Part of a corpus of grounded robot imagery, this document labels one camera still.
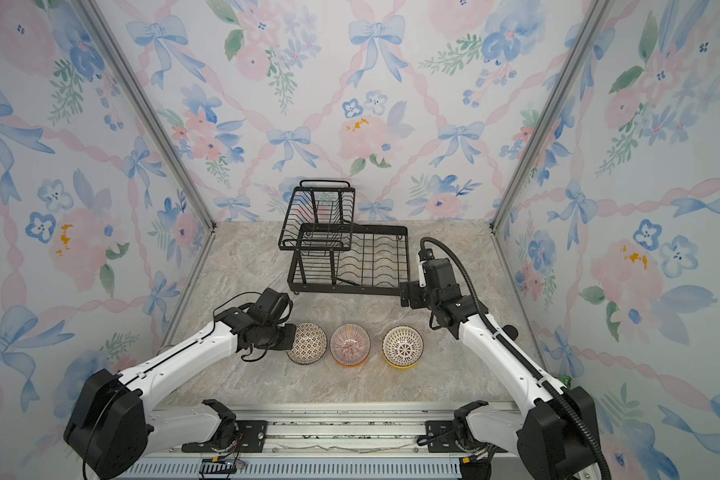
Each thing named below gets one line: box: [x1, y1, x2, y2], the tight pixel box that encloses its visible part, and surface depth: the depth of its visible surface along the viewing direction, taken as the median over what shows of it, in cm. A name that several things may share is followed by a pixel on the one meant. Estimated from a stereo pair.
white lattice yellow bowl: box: [382, 325, 424, 369], surface depth 87 cm
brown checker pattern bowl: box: [286, 322, 328, 365], surface depth 87 cm
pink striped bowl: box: [329, 323, 371, 368], surface depth 87 cm
